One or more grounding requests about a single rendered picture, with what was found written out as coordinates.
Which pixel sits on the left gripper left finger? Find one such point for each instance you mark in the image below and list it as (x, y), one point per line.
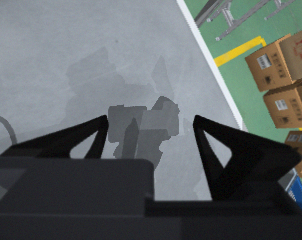
(60, 143)

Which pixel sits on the grey flat mat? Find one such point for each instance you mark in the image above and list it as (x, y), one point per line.
(65, 62)

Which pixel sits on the brown cardboard boxes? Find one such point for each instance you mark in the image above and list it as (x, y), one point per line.
(279, 64)

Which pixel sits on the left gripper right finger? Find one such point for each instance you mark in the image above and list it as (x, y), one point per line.
(254, 158)

